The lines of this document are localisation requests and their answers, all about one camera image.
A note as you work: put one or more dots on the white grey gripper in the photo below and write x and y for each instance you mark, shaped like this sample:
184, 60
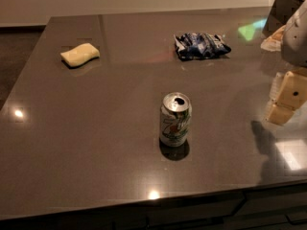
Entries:
295, 38

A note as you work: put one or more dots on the white green 7up can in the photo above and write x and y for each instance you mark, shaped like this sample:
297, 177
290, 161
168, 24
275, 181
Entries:
175, 119

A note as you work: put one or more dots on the crumpled beige wrapper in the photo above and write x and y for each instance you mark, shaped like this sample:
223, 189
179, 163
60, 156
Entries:
274, 41

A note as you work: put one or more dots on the dark box with snacks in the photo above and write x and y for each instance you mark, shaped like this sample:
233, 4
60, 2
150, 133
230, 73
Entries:
281, 11

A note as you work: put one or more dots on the blue white chip bag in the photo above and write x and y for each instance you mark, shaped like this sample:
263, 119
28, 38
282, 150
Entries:
191, 46

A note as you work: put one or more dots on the dark cabinet drawers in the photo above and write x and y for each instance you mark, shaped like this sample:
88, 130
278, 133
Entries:
277, 208

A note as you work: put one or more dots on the yellow sponge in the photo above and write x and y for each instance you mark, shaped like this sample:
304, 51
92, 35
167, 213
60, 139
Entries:
80, 55

